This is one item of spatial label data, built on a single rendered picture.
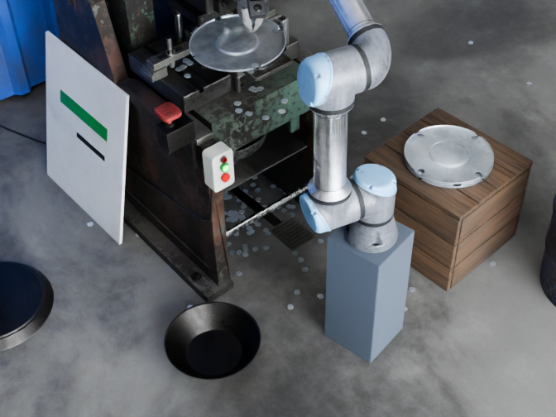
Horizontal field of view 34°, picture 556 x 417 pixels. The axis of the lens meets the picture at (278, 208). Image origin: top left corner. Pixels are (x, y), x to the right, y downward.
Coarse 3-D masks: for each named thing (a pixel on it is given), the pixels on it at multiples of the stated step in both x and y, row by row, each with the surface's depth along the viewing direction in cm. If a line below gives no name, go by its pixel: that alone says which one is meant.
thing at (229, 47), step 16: (224, 16) 279; (208, 32) 274; (224, 32) 273; (240, 32) 272; (256, 32) 273; (272, 32) 272; (192, 48) 268; (208, 48) 268; (224, 48) 267; (240, 48) 266; (256, 48) 267; (272, 48) 267; (208, 64) 262; (224, 64) 262; (240, 64) 262
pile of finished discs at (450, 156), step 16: (432, 128) 304; (448, 128) 304; (464, 128) 303; (416, 144) 298; (432, 144) 298; (448, 144) 297; (464, 144) 298; (480, 144) 298; (416, 160) 293; (432, 160) 292; (448, 160) 292; (464, 160) 291; (480, 160) 292; (416, 176) 289; (432, 176) 287; (448, 176) 287; (464, 176) 287; (480, 176) 286
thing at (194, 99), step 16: (144, 48) 282; (160, 48) 282; (288, 48) 282; (176, 64) 276; (160, 80) 271; (176, 80) 270; (192, 80) 271; (208, 80) 269; (224, 80) 271; (176, 96) 267; (192, 96) 266; (208, 96) 270
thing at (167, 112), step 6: (168, 102) 253; (156, 108) 251; (162, 108) 251; (168, 108) 251; (174, 108) 251; (156, 114) 250; (162, 114) 249; (168, 114) 249; (174, 114) 249; (180, 114) 250; (162, 120) 249; (168, 120) 248
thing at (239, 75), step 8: (280, 56) 265; (272, 64) 262; (280, 64) 262; (288, 64) 263; (232, 72) 270; (240, 72) 269; (248, 72) 259; (256, 72) 259; (264, 72) 259; (272, 72) 260; (232, 80) 272; (240, 80) 271; (248, 80) 274; (256, 80) 258; (240, 88) 273
